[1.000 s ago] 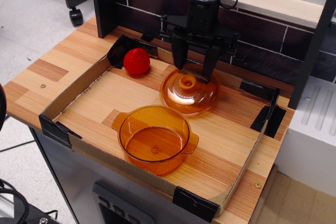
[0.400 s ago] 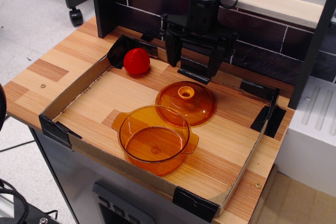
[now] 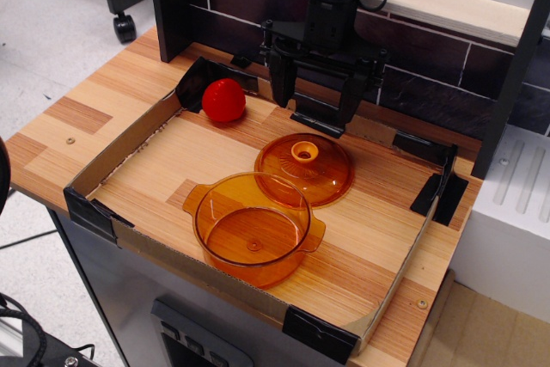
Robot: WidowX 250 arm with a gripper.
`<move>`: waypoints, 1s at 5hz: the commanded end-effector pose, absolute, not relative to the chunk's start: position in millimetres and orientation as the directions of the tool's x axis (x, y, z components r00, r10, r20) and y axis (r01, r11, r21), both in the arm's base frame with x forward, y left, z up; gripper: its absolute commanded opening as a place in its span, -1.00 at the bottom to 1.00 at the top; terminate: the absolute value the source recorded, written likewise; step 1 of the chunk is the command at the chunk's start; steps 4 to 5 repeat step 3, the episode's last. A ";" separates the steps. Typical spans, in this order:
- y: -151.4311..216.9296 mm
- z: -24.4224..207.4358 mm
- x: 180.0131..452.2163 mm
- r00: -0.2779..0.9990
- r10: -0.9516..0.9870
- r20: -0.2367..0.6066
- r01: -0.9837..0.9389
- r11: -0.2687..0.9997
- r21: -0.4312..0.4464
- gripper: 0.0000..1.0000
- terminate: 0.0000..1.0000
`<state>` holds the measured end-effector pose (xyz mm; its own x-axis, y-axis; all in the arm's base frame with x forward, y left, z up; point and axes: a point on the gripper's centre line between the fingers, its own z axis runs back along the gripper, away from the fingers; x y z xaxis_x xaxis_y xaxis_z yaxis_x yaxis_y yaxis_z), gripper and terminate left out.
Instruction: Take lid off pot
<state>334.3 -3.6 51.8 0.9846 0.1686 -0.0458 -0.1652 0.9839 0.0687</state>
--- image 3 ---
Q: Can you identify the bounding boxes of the toy oven control panel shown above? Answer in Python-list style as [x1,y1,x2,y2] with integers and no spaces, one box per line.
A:
[150,299,254,367]

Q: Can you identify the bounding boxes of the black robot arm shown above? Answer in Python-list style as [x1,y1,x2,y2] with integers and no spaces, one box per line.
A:
[260,0,388,138]

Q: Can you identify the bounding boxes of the cardboard fence with black tape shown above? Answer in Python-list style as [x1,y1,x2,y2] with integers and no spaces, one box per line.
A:
[63,58,480,366]

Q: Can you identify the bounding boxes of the dark right upright post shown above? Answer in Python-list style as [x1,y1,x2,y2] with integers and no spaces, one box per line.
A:
[471,0,549,180]

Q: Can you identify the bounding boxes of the black braided cable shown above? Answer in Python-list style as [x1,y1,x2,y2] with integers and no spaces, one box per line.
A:
[0,291,96,367]

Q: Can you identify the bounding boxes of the dark left upright post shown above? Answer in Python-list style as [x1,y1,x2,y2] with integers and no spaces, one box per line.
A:
[153,0,193,63]

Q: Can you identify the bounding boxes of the red toy strawberry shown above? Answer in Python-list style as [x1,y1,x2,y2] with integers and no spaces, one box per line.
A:
[202,78,246,122]

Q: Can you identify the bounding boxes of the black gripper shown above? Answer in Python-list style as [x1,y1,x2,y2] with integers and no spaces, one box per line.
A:
[261,0,388,126]

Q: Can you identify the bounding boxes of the orange transparent pot lid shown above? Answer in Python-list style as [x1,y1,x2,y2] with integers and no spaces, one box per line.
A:
[254,133,355,207]

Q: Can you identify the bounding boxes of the dark upright post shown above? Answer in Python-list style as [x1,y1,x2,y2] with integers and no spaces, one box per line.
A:
[153,0,193,63]
[471,0,549,180]

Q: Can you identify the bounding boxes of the white toy sink unit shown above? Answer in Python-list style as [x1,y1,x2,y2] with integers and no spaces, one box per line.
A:
[450,125,549,321]

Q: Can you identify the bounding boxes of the orange transparent plastic pot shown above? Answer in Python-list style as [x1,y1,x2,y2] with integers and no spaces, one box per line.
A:
[182,172,326,289]

